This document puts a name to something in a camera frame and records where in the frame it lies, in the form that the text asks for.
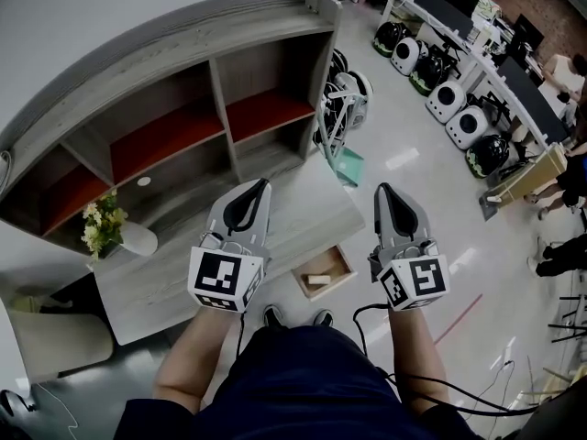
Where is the thin white floor cable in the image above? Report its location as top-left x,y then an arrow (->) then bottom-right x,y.
33,381 -> 80,440

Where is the white pet carrier backpack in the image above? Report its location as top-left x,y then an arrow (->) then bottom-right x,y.
390,37 -> 428,72
445,104 -> 488,151
425,80 -> 467,119

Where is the beige chair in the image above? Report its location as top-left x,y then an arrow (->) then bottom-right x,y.
0,291 -> 116,385

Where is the mint green dustpan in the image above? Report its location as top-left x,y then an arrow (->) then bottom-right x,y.
315,90 -> 367,190

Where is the white vase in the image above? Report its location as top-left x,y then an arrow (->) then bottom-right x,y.
119,221 -> 160,257

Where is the person's dark navy clothing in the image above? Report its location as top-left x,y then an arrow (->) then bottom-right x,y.
113,325 -> 481,440

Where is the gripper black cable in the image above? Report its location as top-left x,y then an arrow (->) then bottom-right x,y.
234,312 -> 247,367
351,303 -> 554,417

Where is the light wooden desk drawer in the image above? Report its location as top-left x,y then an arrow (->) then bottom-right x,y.
290,243 -> 360,303

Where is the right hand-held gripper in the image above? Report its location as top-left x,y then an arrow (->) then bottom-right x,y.
366,181 -> 450,313

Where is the long white office table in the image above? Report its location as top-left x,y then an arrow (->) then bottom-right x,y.
356,0 -> 577,151

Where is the bundle of wooden sticks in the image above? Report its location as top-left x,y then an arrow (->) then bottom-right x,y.
521,365 -> 587,408

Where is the person's left forearm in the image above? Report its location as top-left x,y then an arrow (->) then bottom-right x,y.
153,306 -> 245,415

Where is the black pet carrier backpack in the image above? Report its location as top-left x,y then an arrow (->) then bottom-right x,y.
408,55 -> 449,98
464,133 -> 511,180
372,20 -> 413,57

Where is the white wheeled scooter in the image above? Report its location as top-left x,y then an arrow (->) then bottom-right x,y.
322,48 -> 375,133

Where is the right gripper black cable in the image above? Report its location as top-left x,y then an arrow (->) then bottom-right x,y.
351,303 -> 554,417

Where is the person's right forearm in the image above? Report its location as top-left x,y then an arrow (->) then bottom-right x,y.
387,306 -> 449,408

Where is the black metal stand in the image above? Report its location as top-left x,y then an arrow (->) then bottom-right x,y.
547,292 -> 587,344

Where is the person's left black shoe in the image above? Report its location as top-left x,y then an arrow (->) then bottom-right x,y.
262,304 -> 286,330

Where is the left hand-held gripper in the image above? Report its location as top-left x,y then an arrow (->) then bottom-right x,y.
187,178 -> 272,314

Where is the yellow white flower bunch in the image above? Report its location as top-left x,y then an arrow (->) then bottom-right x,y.
81,189 -> 130,262

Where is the grey wooden desk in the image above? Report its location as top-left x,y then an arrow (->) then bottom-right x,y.
93,152 -> 367,347

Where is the long cardboard box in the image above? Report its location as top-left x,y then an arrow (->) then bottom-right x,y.
478,143 -> 570,222

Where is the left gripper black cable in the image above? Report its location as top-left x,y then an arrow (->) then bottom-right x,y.
234,312 -> 247,367

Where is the grey wooden hutch shelf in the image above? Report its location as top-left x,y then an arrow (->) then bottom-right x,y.
0,0 -> 344,252

